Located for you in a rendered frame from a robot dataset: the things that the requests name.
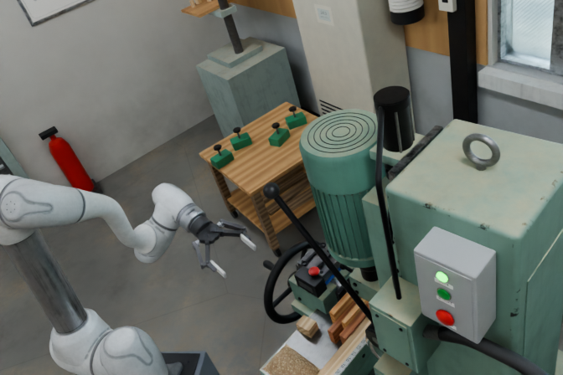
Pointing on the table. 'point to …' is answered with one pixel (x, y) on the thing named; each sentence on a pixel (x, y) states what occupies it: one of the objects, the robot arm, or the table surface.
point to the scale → (350, 357)
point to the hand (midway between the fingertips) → (238, 259)
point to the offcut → (307, 326)
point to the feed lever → (322, 257)
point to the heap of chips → (290, 363)
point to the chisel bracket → (368, 290)
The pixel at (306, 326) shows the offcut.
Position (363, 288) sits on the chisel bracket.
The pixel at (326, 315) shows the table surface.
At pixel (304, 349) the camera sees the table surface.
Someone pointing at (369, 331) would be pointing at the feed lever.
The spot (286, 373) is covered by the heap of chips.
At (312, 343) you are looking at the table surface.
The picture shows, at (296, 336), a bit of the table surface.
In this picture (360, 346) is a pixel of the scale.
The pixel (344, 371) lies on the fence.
